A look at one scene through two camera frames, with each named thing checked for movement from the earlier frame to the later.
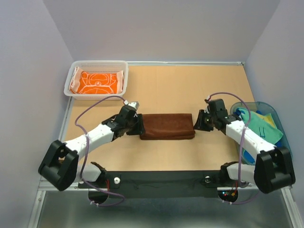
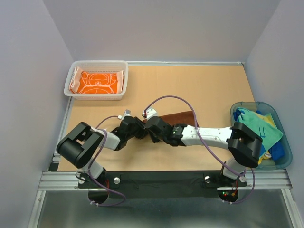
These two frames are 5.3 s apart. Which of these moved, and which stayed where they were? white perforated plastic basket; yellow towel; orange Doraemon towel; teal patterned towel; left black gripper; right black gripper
Moved: left black gripper; right black gripper
Stayed: white perforated plastic basket; orange Doraemon towel; teal patterned towel; yellow towel
